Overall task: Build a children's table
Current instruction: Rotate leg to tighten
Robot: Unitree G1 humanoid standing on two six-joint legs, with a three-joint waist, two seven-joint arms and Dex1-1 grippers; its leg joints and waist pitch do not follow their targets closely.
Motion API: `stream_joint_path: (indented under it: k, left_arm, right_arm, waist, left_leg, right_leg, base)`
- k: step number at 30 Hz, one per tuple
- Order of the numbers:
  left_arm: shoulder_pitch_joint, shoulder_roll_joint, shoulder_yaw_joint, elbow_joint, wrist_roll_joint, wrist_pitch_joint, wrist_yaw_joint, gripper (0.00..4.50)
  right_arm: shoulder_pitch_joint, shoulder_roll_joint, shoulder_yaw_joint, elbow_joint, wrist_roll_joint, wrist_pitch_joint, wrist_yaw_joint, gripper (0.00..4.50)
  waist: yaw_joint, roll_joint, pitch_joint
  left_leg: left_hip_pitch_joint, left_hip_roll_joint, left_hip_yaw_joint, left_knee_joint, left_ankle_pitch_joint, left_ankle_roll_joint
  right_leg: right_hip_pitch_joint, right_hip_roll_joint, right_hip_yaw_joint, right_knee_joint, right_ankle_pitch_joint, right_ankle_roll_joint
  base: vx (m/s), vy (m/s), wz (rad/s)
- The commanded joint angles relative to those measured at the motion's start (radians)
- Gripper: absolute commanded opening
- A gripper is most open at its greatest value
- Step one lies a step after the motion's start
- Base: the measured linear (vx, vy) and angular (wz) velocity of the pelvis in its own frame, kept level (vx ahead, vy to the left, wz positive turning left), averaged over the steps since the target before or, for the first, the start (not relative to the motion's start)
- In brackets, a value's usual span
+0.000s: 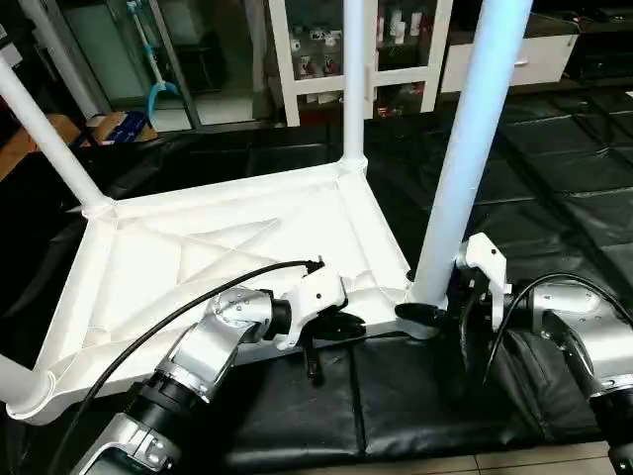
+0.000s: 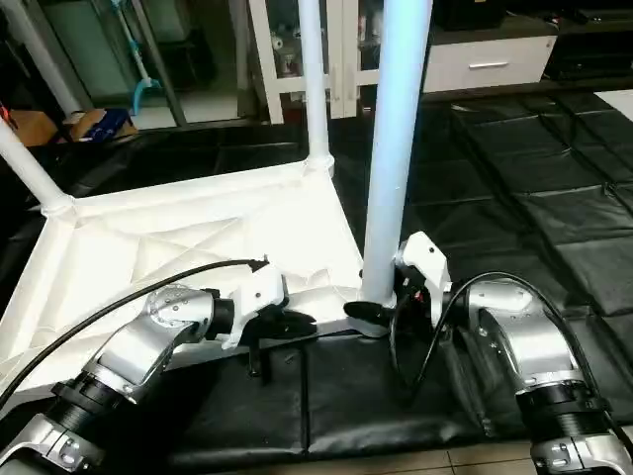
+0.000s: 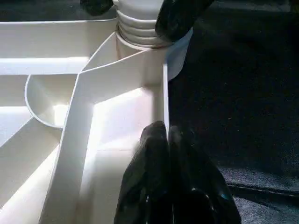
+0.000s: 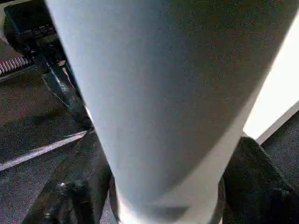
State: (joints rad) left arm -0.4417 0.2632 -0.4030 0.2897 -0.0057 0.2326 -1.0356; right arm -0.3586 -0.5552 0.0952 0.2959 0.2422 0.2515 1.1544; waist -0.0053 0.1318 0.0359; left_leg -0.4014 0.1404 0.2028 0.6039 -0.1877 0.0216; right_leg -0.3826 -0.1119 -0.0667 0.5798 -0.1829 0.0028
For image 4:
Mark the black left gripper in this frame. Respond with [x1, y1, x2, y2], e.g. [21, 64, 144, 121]
[0, 0, 94, 129]

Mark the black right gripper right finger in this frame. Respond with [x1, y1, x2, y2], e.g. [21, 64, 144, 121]
[220, 134, 299, 224]

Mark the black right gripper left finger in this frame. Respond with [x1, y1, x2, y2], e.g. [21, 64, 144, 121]
[21, 130, 113, 224]

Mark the white plastic table leg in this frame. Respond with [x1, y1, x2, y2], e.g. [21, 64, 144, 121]
[43, 0, 299, 224]

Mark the white plastic table top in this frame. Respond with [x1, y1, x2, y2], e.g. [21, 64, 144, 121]
[243, 9, 299, 145]

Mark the black work mat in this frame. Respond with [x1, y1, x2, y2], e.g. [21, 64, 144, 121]
[0, 40, 299, 224]

